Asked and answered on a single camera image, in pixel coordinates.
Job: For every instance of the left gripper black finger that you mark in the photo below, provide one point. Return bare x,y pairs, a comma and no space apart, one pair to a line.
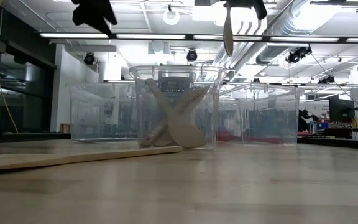
79,18
106,21

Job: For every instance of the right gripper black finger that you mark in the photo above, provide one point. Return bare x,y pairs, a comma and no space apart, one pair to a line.
241,3
260,11

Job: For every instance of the wooden spoon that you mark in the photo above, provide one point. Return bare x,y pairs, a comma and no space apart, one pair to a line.
228,37

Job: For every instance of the wooden tray divider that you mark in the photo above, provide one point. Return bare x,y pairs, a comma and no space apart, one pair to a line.
202,91

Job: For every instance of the plain wooden spatula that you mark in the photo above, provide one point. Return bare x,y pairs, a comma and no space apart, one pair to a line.
185,133

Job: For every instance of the background black robot arm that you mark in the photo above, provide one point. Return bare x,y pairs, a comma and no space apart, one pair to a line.
308,118

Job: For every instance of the overhead LED light bar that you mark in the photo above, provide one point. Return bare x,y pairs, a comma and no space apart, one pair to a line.
151,36

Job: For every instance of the clear plastic bin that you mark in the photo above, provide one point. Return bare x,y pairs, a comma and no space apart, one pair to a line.
216,124
275,93
89,124

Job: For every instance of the metal box grater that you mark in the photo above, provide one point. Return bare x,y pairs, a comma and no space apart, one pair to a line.
176,85

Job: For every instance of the small cardboard box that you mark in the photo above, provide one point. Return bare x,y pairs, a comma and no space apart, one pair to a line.
64,128

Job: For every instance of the black computer monitor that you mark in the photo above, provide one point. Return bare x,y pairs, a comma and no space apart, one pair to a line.
340,109

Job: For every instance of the wooden spatula with label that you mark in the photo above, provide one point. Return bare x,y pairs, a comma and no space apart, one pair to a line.
57,158

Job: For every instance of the background workbench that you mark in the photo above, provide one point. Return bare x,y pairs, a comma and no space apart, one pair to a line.
337,132

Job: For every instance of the silver ventilation duct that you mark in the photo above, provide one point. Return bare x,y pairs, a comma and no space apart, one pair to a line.
291,21

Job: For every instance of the black ceiling-mounted camera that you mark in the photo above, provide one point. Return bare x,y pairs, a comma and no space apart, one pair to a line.
89,59
295,56
192,56

